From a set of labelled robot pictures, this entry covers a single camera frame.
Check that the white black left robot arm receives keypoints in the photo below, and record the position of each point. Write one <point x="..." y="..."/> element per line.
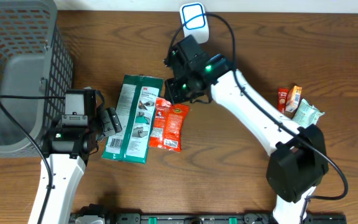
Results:
<point x="66" y="146"/>

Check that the white barcode scanner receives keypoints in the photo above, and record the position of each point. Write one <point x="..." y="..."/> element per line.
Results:
<point x="195" y="23"/>

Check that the red stick packet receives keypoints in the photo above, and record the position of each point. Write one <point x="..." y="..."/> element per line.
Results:
<point x="282" y="99"/>

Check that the mint green snack packet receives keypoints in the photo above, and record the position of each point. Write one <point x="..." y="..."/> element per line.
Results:
<point x="307" y="114"/>

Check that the green white packet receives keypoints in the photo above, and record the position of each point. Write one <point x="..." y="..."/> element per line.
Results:
<point x="135" y="110"/>

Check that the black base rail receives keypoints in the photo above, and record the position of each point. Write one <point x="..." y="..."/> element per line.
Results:
<point x="135" y="218"/>

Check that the orange white small packet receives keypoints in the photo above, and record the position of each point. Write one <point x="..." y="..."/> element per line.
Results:
<point x="293" y="99"/>

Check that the grey plastic mesh basket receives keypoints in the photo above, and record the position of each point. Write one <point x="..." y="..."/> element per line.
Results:
<point x="36" y="70"/>

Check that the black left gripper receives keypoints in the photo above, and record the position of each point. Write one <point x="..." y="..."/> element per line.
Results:
<point x="109" y="122"/>

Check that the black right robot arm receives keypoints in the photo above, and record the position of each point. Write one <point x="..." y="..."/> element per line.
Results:
<point x="296" y="154"/>

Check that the red snack bag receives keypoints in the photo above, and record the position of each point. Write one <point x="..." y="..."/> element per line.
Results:
<point x="168" y="122"/>

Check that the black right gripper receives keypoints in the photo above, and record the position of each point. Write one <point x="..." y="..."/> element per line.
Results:
<point x="174" y="96"/>

